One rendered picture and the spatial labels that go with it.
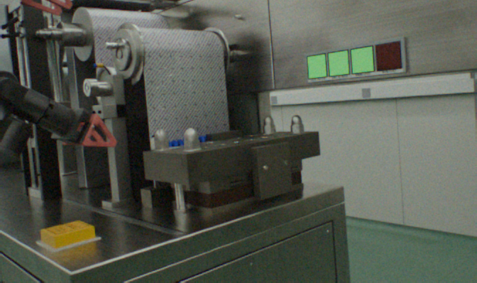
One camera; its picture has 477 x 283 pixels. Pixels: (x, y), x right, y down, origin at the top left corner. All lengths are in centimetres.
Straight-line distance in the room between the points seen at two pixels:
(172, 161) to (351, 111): 304
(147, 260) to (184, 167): 20
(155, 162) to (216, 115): 27
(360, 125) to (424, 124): 53
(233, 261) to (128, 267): 22
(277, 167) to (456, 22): 45
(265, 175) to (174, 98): 29
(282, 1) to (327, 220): 54
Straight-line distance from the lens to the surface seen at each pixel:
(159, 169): 93
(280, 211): 94
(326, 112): 397
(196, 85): 110
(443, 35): 92
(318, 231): 104
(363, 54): 99
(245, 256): 89
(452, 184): 352
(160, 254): 76
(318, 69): 105
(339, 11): 104
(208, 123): 112
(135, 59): 103
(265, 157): 95
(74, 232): 83
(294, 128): 109
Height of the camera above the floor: 112
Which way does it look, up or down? 3 degrees down
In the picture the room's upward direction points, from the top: 5 degrees counter-clockwise
